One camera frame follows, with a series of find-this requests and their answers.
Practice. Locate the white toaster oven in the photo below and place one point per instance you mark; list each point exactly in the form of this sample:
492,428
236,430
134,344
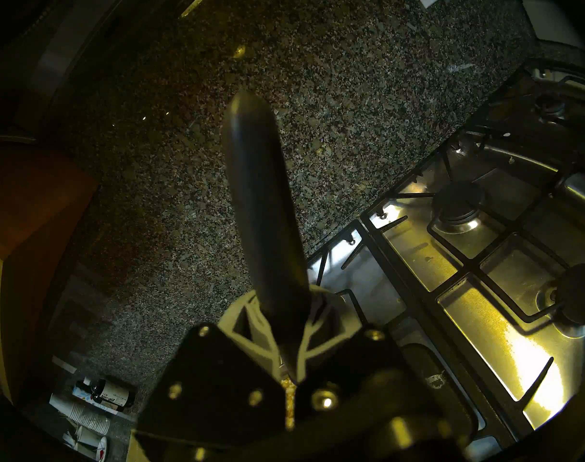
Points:
547,18

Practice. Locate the white paper cup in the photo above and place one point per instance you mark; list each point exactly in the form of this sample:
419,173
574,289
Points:
89,434
78,450

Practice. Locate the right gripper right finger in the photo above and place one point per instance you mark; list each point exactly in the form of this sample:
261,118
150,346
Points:
350,369

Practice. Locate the soy sauce bottle white cap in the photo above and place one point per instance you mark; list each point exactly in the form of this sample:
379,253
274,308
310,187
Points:
112,393

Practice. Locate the small white saucer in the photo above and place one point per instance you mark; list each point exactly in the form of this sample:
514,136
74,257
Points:
102,450

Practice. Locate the black gas stovetop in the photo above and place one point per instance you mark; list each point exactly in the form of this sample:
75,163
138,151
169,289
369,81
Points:
489,254

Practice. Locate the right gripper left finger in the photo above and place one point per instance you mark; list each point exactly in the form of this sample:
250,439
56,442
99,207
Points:
215,384

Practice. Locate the stack of white paper cups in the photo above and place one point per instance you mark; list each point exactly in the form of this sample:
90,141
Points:
88,417

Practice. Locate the range hood lamp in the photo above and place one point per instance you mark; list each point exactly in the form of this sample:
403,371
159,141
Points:
196,1

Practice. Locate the yellow terry towel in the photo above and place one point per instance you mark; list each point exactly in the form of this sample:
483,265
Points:
134,452

